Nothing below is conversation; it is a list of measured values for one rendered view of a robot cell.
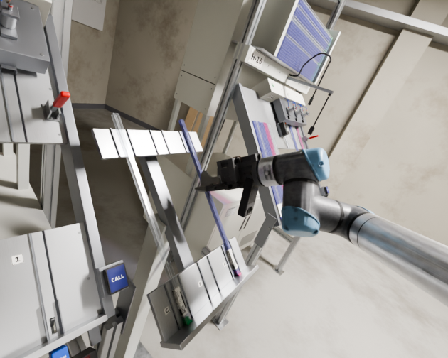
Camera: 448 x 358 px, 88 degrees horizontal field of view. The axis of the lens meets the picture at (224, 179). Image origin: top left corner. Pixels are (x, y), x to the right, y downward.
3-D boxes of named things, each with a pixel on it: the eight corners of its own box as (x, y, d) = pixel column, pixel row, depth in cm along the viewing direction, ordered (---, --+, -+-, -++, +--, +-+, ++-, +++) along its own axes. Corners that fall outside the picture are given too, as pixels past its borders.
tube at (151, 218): (188, 321, 52) (191, 321, 51) (183, 324, 50) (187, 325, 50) (116, 115, 55) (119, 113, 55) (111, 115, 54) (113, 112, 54)
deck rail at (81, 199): (104, 311, 51) (116, 314, 48) (94, 316, 50) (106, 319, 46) (46, 32, 60) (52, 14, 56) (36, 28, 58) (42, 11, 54)
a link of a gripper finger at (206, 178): (192, 172, 69) (220, 167, 65) (195, 192, 69) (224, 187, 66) (187, 173, 66) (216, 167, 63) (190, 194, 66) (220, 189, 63)
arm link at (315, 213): (343, 239, 45) (340, 187, 50) (294, 226, 43) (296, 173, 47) (316, 242, 52) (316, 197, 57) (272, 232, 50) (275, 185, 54)
